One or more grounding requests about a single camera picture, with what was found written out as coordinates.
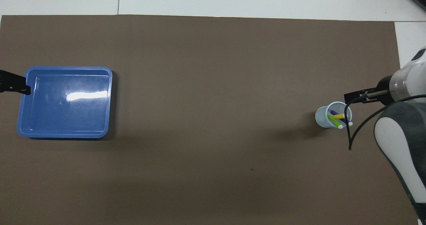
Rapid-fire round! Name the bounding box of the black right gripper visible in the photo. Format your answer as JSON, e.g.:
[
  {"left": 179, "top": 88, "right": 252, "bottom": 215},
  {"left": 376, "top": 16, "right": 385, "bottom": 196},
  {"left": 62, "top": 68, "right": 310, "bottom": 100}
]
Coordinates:
[{"left": 343, "top": 76, "right": 395, "bottom": 106}]

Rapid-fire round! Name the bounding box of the purple pen with white cap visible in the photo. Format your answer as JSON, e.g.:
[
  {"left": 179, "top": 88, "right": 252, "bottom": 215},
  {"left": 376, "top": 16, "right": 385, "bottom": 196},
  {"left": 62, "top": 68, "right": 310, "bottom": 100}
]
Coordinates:
[{"left": 330, "top": 110, "right": 353, "bottom": 126}]

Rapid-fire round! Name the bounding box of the green pen with white cap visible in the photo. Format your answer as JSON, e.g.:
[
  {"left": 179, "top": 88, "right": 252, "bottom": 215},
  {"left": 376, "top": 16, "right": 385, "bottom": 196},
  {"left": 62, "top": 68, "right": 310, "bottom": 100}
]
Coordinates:
[{"left": 327, "top": 114, "right": 343, "bottom": 129}]

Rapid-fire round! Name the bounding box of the translucent plastic cup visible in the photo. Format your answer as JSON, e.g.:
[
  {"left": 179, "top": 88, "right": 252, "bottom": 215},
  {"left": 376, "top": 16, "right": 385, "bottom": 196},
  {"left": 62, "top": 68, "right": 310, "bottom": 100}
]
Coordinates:
[{"left": 315, "top": 101, "right": 353, "bottom": 129}]

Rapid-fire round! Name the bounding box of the blue plastic tray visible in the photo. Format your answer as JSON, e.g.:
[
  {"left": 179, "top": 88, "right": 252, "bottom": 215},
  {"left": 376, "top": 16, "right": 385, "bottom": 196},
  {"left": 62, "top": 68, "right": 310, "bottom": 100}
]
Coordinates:
[{"left": 17, "top": 66, "right": 113, "bottom": 139}]

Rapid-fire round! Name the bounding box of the brown table mat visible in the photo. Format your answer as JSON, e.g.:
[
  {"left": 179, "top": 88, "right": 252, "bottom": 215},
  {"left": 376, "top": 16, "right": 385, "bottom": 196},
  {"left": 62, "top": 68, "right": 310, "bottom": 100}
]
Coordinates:
[{"left": 0, "top": 15, "right": 418, "bottom": 225}]

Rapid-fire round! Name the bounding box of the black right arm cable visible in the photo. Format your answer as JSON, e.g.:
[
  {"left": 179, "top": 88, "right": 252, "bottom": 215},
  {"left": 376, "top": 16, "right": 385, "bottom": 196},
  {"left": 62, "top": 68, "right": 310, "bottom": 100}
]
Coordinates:
[{"left": 344, "top": 90, "right": 426, "bottom": 150}]

